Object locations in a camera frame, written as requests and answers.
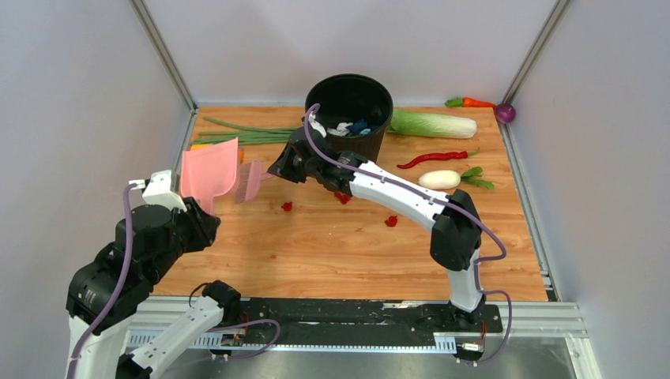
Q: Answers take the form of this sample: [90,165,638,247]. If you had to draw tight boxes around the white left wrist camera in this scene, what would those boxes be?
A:
[128,170,187,212]

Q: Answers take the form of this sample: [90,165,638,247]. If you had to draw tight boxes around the toy carrot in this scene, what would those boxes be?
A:
[444,96,496,109]

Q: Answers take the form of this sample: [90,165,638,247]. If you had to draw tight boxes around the toy napa cabbage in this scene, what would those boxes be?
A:
[387,108,477,139]

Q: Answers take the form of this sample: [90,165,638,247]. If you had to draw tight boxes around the black trash bin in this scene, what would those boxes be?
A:
[304,73,393,162]

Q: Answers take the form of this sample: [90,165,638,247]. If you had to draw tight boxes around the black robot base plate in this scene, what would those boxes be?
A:
[220,298,503,347]

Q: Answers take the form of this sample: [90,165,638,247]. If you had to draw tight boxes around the red toy chili pepper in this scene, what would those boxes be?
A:
[397,148,480,170]

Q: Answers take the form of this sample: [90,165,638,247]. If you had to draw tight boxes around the purple toy onion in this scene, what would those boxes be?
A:
[494,103,517,124]

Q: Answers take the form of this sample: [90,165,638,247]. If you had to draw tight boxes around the crumpled scraps inside bin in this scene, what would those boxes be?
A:
[326,119,372,137]

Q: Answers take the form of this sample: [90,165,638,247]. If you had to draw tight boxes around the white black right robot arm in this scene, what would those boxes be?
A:
[268,129,484,331]

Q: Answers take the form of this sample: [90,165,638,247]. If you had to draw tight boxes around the pink hand brush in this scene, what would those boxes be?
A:
[235,160,274,204]

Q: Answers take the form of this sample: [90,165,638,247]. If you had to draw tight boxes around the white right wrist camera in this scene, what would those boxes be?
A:
[308,114,327,138]

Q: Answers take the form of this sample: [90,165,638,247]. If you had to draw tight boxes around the green toy scallions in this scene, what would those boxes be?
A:
[191,117,296,145]

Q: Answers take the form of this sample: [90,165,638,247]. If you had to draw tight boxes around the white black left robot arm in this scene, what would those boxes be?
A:
[66,197,242,378]

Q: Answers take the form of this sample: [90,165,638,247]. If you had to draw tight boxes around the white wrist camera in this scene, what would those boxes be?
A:
[308,114,327,138]
[128,170,187,212]

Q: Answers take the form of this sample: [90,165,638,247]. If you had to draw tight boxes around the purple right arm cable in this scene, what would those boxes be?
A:
[303,103,514,366]

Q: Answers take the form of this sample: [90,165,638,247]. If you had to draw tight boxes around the white toy radish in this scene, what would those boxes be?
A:
[418,167,495,190]

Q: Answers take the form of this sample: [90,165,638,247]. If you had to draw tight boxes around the pink plastic dustpan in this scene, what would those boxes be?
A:
[179,138,239,215]

